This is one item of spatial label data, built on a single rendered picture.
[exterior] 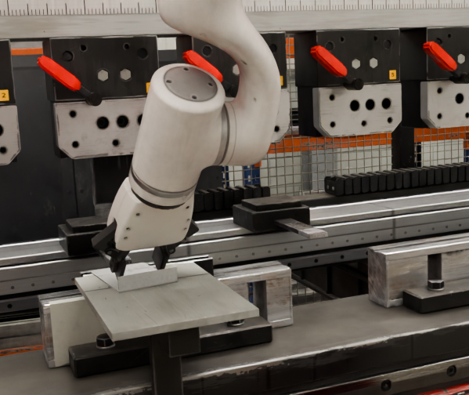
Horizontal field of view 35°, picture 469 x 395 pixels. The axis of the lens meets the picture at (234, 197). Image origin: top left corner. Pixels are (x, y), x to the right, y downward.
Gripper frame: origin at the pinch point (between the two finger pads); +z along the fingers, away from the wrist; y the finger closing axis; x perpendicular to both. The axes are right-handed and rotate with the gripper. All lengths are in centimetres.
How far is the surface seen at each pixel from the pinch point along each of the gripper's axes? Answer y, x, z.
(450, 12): -56, -20, -27
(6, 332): -9, -89, 155
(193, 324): 0.8, 16.9, -9.5
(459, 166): -95, -27, 22
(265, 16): -23.2, -22.9, -23.9
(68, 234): 2.3, -21.2, 18.8
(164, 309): 2.1, 12.4, -6.4
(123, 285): 3.7, 3.9, -0.5
